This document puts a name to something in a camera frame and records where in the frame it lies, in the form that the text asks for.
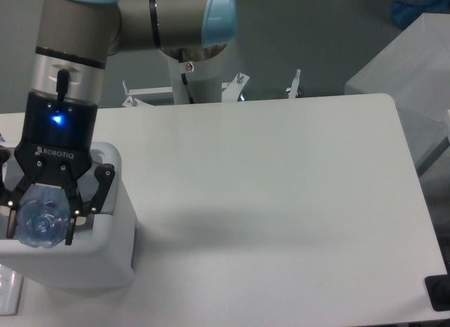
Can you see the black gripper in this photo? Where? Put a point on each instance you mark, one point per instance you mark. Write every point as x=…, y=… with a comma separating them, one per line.
x=55, y=150

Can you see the clear plastic water bottle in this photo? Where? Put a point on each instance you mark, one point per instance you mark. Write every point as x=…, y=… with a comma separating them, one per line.
x=43, y=217

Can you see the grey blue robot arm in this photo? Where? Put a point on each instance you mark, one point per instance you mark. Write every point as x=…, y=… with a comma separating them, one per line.
x=76, y=37

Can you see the white trash can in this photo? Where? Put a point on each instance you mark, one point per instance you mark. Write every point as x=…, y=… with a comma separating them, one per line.
x=102, y=250

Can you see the white covered side table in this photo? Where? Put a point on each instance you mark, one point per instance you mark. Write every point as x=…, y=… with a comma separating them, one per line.
x=414, y=70

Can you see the black device at table edge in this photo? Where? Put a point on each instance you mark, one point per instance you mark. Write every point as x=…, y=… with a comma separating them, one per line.
x=438, y=292

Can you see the blue bag in background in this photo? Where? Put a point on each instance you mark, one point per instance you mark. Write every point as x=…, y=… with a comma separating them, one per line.
x=405, y=12

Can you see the white left mounting bracket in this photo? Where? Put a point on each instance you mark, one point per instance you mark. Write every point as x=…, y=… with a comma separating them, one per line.
x=147, y=96

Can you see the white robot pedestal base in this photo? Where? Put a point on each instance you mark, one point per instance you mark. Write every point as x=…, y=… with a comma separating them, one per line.
x=195, y=74

